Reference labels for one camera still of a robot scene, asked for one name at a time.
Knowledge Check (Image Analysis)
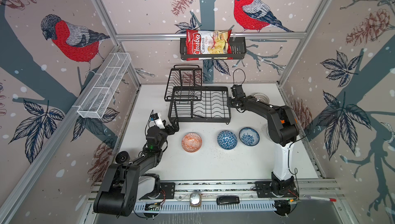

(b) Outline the black wall shelf basket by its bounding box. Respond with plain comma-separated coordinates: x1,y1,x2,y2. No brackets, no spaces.
180,37,246,61

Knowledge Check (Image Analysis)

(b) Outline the white wire wall basket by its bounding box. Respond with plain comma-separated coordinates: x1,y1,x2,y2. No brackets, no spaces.
77,52,131,119

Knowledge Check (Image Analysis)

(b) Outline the red white pen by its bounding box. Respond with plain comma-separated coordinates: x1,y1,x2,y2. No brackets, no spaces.
304,195,337,202

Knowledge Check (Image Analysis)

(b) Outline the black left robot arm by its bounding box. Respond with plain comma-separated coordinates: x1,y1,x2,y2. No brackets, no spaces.
93,121,180,216

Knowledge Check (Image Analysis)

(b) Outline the black wire dish rack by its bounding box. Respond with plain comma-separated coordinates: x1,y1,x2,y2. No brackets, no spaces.
164,64,231,124

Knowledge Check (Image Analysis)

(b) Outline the black remote fob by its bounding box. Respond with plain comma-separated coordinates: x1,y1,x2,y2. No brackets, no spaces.
216,195,240,205

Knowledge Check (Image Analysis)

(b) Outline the white brown patterned bowl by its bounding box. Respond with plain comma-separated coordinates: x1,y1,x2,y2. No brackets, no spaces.
253,93,270,104

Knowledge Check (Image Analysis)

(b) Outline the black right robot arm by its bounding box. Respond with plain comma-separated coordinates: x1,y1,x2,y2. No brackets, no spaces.
227,85,299,197

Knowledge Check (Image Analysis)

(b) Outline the blue floral bowl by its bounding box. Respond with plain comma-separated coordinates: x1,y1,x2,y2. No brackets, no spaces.
239,127,260,146

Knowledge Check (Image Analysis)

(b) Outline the orange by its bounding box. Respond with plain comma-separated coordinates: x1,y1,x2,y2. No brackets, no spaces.
182,132,203,153

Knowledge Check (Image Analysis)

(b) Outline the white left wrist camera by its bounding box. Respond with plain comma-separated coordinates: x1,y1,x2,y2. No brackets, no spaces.
150,113,166,129

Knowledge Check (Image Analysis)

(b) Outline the red cassava chips bag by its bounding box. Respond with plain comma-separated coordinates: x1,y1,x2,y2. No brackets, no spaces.
186,30,232,61

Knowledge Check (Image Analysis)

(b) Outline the silver bell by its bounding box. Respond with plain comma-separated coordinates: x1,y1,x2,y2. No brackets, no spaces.
189,192,202,208

